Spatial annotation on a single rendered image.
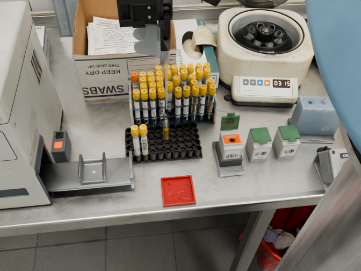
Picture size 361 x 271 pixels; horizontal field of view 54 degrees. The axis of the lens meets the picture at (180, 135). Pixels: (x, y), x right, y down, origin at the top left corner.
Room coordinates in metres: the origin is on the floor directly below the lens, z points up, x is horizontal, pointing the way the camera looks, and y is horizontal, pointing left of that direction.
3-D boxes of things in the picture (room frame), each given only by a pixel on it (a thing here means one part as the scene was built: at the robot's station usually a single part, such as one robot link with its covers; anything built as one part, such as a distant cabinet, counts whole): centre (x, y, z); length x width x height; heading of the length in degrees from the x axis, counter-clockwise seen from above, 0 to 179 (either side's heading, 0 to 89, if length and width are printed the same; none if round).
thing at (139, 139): (0.51, 0.04, 0.93); 0.17 x 0.09 x 0.11; 99
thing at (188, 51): (0.81, -0.03, 0.92); 0.24 x 0.12 x 0.10; 9
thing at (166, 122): (0.51, 0.03, 0.93); 0.01 x 0.01 x 0.10
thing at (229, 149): (0.48, -0.11, 0.92); 0.05 x 0.04 x 0.06; 9
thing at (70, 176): (0.40, 0.20, 0.92); 0.21 x 0.07 x 0.05; 99
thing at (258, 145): (0.50, -0.18, 0.91); 0.05 x 0.04 x 0.07; 9
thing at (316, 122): (0.57, -0.32, 0.92); 0.10 x 0.07 x 0.10; 91
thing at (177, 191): (0.39, 0.00, 0.88); 0.07 x 0.07 x 0.01; 9
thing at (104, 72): (0.80, 0.15, 0.95); 0.29 x 0.25 x 0.15; 9
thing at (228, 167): (0.48, -0.11, 0.89); 0.09 x 0.05 x 0.04; 9
